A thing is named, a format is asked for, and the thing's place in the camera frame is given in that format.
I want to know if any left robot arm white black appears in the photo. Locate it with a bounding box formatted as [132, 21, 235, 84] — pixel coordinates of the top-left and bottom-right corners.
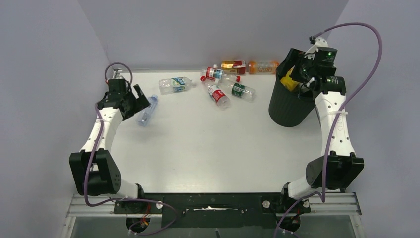
[69, 79, 150, 199]

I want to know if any red gold label bottle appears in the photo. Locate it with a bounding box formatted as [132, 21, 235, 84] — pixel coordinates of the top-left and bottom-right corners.
[220, 60, 246, 75]

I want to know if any clear bottle red blue label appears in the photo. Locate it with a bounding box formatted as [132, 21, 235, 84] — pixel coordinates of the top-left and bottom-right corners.
[201, 67, 241, 82]

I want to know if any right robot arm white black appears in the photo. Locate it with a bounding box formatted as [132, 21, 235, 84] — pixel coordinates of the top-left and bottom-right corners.
[276, 47, 364, 212]

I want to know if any clear bottle dark green label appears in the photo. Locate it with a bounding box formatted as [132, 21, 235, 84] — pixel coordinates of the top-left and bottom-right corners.
[219, 80, 256, 102]

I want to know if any yellow juice bottle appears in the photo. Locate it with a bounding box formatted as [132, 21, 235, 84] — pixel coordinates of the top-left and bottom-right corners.
[280, 67, 300, 92]

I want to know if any clear blue water bottle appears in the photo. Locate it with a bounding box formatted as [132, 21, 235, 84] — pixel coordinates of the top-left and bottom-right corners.
[136, 95, 158, 126]

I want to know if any black ribbed plastic bin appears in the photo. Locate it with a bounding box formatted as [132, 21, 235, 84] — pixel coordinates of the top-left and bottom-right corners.
[268, 70, 315, 127]

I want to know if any orange drink bottle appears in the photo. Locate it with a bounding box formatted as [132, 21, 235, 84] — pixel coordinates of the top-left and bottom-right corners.
[249, 61, 280, 74]

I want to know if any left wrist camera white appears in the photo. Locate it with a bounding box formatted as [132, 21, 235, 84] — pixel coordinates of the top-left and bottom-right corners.
[108, 69, 125, 80]

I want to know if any clear bottle blue green label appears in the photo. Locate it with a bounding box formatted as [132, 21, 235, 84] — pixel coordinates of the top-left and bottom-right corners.
[158, 77, 197, 95]

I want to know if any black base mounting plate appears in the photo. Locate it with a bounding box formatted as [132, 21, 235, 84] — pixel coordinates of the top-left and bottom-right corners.
[114, 192, 311, 229]

